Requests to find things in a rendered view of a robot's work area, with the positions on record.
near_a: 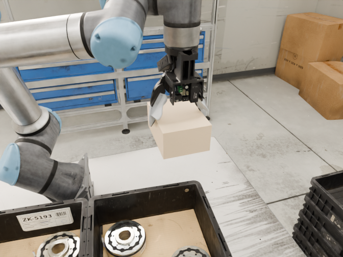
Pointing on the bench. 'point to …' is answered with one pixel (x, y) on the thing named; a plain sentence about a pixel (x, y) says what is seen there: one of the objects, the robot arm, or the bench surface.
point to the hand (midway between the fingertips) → (177, 120)
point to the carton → (181, 130)
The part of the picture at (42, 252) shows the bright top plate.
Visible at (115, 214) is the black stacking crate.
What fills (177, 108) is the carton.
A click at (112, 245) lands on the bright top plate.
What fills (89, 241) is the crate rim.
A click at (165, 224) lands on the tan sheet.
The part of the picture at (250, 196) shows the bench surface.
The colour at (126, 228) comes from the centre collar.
